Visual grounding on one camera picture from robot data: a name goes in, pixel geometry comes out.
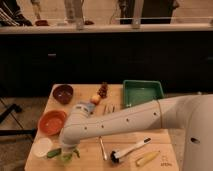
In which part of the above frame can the green pepper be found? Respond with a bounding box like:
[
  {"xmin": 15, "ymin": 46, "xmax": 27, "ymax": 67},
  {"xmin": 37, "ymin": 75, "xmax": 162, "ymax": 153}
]
[{"xmin": 46, "ymin": 147, "xmax": 81, "ymax": 160}]

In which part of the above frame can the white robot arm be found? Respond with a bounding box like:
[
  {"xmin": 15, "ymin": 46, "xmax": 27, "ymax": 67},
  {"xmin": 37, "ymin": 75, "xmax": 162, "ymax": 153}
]
[{"xmin": 59, "ymin": 94, "xmax": 213, "ymax": 171}]

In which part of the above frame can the red grape bunch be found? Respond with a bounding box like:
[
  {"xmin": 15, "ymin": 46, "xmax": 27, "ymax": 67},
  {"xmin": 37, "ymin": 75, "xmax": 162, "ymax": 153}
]
[{"xmin": 98, "ymin": 82, "xmax": 108, "ymax": 98}]

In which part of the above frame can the small yellow fruit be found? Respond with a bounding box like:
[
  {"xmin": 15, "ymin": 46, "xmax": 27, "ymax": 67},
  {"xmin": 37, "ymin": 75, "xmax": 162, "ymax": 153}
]
[{"xmin": 90, "ymin": 94, "xmax": 101, "ymax": 105}]

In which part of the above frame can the wooden block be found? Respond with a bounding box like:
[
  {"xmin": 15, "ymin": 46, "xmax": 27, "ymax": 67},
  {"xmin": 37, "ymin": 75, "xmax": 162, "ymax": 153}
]
[{"xmin": 103, "ymin": 104, "xmax": 115, "ymax": 115}]

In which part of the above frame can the blue sponge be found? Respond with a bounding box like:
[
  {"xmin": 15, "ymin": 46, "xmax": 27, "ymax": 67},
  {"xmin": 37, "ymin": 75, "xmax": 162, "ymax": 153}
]
[{"xmin": 80, "ymin": 102, "xmax": 96, "ymax": 114}]

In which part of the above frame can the green plastic tray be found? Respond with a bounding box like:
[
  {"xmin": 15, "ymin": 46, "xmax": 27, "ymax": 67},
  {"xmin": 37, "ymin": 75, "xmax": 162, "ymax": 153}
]
[{"xmin": 123, "ymin": 80, "xmax": 164, "ymax": 108}]

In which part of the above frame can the dark brown bowl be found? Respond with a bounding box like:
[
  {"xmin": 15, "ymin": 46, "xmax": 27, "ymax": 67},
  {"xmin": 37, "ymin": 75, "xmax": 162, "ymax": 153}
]
[{"xmin": 53, "ymin": 84, "xmax": 73, "ymax": 105}]

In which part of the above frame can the orange bowl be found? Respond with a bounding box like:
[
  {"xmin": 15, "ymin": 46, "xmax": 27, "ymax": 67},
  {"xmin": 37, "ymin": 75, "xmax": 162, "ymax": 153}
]
[{"xmin": 38, "ymin": 110, "xmax": 67, "ymax": 136}]

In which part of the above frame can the silver fork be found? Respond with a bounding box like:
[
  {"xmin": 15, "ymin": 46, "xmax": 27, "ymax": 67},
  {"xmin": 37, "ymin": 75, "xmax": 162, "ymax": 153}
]
[{"xmin": 99, "ymin": 136, "xmax": 108, "ymax": 161}]

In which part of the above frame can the black white brush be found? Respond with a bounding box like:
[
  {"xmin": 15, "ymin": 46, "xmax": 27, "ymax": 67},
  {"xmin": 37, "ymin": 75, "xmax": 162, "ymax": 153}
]
[{"xmin": 110, "ymin": 138, "xmax": 151, "ymax": 163}]

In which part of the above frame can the yellow corn cob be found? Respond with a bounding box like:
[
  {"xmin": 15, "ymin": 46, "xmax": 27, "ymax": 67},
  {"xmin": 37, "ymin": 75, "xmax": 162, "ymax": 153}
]
[{"xmin": 136, "ymin": 151, "xmax": 160, "ymax": 167}]

